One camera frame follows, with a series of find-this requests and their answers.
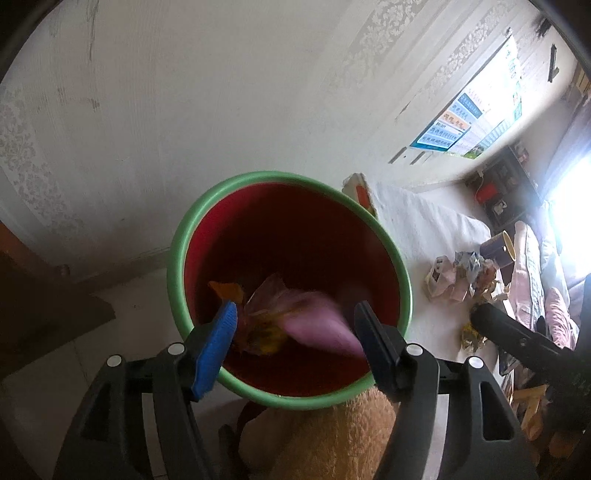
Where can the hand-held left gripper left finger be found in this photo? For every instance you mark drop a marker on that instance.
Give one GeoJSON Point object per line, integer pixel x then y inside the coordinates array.
{"type": "Point", "coordinates": [217, 350]}

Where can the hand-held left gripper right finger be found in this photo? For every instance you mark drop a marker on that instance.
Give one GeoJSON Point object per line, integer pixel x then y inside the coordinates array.
{"type": "Point", "coordinates": [371, 341]}

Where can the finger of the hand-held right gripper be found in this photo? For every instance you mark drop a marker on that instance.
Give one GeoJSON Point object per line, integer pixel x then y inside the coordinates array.
{"type": "Point", "coordinates": [508, 330]}

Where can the yellow wrapper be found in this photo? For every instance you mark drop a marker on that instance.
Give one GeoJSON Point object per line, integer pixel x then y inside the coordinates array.
{"type": "Point", "coordinates": [473, 337]}

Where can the pink wrapper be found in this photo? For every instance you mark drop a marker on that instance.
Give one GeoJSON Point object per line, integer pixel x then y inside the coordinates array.
{"type": "Point", "coordinates": [318, 323]}

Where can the red bin with green rim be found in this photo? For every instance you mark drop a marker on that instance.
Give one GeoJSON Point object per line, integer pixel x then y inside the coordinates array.
{"type": "Point", "coordinates": [286, 221]}

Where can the crumpled brown paper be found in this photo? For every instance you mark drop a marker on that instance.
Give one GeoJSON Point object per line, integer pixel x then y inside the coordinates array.
{"type": "Point", "coordinates": [487, 279]}

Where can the pink bedding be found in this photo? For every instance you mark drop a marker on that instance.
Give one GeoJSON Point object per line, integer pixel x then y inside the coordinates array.
{"type": "Point", "coordinates": [531, 277]}

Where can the orange wrapper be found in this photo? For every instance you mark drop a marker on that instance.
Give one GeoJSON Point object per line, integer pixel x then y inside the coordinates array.
{"type": "Point", "coordinates": [226, 290]}

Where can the navy cup with yellow inside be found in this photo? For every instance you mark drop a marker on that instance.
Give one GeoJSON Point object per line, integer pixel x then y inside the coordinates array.
{"type": "Point", "coordinates": [494, 249]}

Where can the crumpled white carton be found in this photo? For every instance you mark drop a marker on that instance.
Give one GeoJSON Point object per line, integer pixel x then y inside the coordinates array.
{"type": "Point", "coordinates": [438, 277]}

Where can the tan fleece pants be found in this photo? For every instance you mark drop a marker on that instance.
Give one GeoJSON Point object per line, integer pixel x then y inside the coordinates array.
{"type": "Point", "coordinates": [323, 438]}

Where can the white towel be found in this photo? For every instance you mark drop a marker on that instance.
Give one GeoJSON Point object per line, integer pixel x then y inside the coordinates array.
{"type": "Point", "coordinates": [415, 221]}

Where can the dark shelf unit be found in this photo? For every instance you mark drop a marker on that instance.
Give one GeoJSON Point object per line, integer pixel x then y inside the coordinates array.
{"type": "Point", "coordinates": [503, 184]}

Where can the cardboard box with orange edge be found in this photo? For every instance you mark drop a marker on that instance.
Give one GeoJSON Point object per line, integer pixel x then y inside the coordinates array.
{"type": "Point", "coordinates": [362, 194]}

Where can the window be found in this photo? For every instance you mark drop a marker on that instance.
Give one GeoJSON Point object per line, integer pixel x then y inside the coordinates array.
{"type": "Point", "coordinates": [572, 184]}

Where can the dark wooden furniture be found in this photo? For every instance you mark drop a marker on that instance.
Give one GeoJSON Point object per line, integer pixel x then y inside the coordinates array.
{"type": "Point", "coordinates": [41, 314]}

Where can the wall poster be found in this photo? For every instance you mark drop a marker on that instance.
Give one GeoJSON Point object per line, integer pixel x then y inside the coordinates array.
{"type": "Point", "coordinates": [475, 110]}

